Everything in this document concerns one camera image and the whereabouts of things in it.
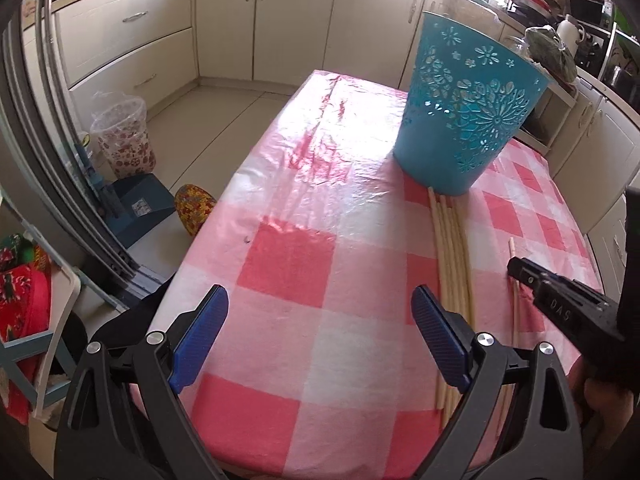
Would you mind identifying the cream drawer cabinet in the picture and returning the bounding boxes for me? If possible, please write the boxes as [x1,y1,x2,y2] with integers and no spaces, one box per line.
[52,0,199,107]

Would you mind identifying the person's right hand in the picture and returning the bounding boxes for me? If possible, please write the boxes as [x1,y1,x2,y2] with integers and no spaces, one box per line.
[570,360,639,442]

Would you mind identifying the cream side cabinet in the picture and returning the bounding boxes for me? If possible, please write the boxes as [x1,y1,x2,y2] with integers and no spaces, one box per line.
[547,72,640,291]

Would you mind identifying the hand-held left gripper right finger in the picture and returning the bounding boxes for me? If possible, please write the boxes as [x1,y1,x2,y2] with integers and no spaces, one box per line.
[411,284,585,480]

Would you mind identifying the white shelf rack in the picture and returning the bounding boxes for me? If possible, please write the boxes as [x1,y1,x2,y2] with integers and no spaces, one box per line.
[515,72,594,158]

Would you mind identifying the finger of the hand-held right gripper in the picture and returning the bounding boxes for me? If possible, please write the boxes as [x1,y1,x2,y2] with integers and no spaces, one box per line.
[506,256,621,361]

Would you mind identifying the red floral cloth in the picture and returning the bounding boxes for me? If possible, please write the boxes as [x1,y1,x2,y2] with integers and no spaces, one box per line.
[0,232,53,426]

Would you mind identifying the grey refrigerator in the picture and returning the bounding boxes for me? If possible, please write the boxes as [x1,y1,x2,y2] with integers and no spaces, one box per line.
[0,0,147,292]

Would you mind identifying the floral bin with plastic bag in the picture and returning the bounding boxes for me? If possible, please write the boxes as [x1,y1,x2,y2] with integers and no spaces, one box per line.
[90,95,159,181]

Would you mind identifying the cream cabinet doors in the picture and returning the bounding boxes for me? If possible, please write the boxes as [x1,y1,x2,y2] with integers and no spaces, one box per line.
[192,0,431,92]

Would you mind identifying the white kettle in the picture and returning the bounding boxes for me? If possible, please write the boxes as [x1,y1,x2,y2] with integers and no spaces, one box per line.
[556,16,587,50]

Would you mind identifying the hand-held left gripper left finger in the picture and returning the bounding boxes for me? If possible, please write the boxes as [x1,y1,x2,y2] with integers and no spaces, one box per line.
[54,284,230,480]

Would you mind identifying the floral slipper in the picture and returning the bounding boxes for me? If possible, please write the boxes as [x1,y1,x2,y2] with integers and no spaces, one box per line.
[173,184,219,239]

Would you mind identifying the blue dustpan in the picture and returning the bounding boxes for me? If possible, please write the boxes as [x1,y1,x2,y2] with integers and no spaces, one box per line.
[102,172,177,249]

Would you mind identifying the blue perforated plastic basket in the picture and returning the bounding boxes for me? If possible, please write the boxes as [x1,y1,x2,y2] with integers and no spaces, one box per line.
[392,10,555,197]

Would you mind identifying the pink checked tablecloth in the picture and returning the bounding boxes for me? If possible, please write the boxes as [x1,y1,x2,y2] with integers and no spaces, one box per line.
[145,69,608,480]

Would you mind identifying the dark green bag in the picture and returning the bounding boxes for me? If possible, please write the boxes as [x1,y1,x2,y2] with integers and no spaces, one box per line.
[524,25,579,82]

